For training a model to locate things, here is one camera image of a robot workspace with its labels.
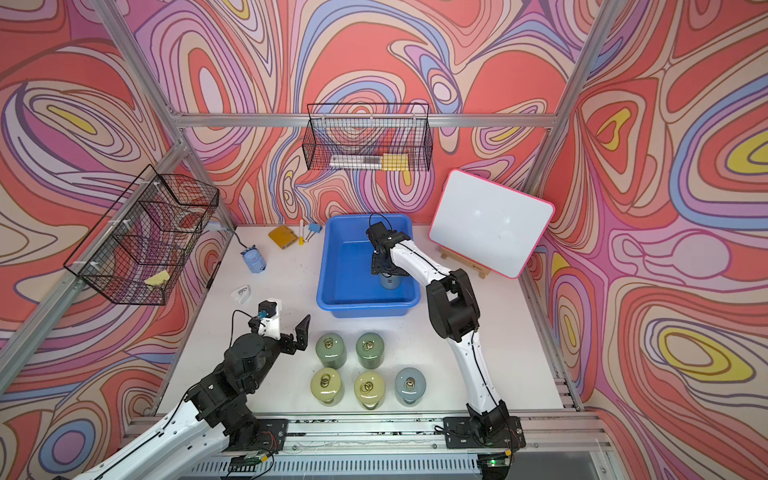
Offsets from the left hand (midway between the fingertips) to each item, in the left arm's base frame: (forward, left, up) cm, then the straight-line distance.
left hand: (296, 315), depth 76 cm
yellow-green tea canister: (-16, -19, -8) cm, 26 cm away
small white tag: (+16, +25, -16) cm, 33 cm away
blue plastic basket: (+19, -10, -16) cm, 26 cm away
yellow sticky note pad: (+43, +18, -15) cm, 49 cm away
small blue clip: (+48, +6, -16) cm, 51 cm away
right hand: (+22, -25, -13) cm, 36 cm away
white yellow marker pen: (+42, +10, -15) cm, 46 cm away
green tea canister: (-5, -8, -10) cm, 14 cm away
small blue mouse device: (+27, +22, -11) cm, 37 cm away
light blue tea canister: (+18, -25, -11) cm, 33 cm away
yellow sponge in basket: (+4, +32, +10) cm, 34 cm away
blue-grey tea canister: (-15, -30, -9) cm, 34 cm away
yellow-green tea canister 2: (-15, -9, -9) cm, 20 cm away
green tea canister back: (-6, -19, -8) cm, 22 cm away
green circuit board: (-30, +11, -18) cm, 36 cm away
